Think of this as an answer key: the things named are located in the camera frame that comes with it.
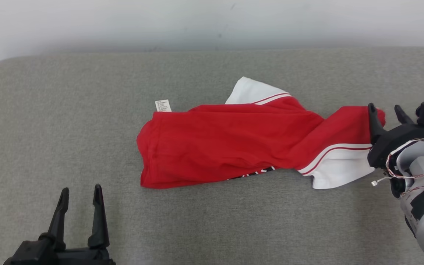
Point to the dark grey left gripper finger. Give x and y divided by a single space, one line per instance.
99 221
59 221

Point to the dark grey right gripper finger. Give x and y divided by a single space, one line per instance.
374 123
402 117

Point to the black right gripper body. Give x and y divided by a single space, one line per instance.
392 141

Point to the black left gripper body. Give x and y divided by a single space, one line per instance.
83 257

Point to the red shirt with white sleeves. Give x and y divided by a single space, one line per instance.
215 143

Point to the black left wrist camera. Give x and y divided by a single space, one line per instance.
28 254

